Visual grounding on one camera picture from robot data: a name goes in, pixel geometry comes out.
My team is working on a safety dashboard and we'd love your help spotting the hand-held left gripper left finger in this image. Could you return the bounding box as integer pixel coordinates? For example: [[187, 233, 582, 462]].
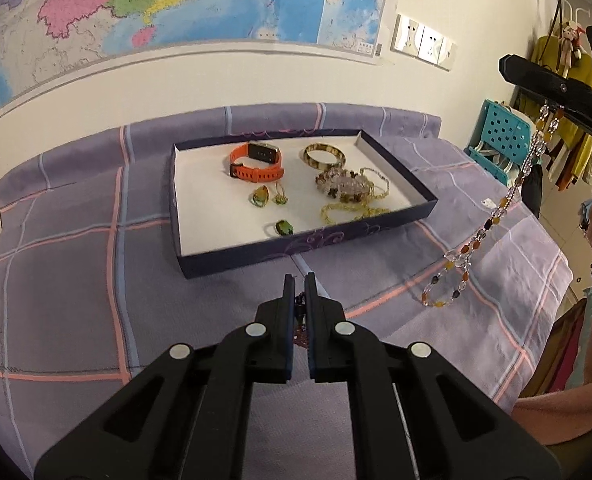
[[34, 274, 297, 480]]

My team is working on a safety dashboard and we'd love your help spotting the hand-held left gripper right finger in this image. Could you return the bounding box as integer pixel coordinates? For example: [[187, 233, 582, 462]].
[[304, 272, 562, 480]]

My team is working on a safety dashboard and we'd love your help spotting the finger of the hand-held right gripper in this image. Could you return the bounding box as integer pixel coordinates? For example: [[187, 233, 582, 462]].
[[516, 85, 592, 136], [498, 54, 592, 111]]

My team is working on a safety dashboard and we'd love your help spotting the purple beaded bracelet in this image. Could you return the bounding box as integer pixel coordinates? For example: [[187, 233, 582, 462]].
[[293, 292, 313, 348]]

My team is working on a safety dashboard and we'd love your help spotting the multicoloured bead necklace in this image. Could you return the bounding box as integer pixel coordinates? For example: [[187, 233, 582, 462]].
[[420, 102, 563, 309]]

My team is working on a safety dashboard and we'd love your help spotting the crystal bead jewellery heap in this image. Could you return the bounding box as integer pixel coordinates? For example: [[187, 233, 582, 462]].
[[318, 167, 393, 226]]

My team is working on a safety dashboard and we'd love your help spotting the dark blue cardboard box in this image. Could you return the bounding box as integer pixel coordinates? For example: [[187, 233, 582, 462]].
[[170, 129, 439, 281]]

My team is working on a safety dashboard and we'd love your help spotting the yellow pendant with beaded cord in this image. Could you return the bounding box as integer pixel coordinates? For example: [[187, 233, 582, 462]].
[[248, 184, 273, 209]]

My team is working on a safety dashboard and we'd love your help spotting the yellow hanging garment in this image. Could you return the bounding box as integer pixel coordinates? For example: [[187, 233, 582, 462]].
[[530, 35, 592, 192]]

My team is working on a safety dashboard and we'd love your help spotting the small plush toy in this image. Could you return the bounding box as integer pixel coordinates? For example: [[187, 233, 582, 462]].
[[558, 20, 585, 79]]

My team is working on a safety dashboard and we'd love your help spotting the teal plastic chair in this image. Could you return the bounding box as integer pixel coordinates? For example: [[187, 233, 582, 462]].
[[465, 99, 535, 186]]

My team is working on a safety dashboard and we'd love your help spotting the white coat rack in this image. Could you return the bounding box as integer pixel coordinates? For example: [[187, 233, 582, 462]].
[[556, 0, 592, 28]]

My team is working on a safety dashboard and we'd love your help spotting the white cloth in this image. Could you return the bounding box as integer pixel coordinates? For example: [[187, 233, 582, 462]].
[[473, 147, 513, 177]]

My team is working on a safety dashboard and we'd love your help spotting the orange smart watch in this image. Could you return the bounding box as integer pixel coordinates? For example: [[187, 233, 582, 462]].
[[227, 142, 285, 182]]

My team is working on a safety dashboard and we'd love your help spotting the amber bangle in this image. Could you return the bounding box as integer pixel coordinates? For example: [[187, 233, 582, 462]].
[[303, 143, 347, 170]]

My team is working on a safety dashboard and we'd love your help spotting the white wall socket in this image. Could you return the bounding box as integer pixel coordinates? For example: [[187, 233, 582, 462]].
[[438, 40, 458, 72], [391, 14, 423, 54], [418, 25, 445, 61]]

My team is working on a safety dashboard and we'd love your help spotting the colourful wall map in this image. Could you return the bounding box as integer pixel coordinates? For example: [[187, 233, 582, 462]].
[[0, 0, 394, 127]]

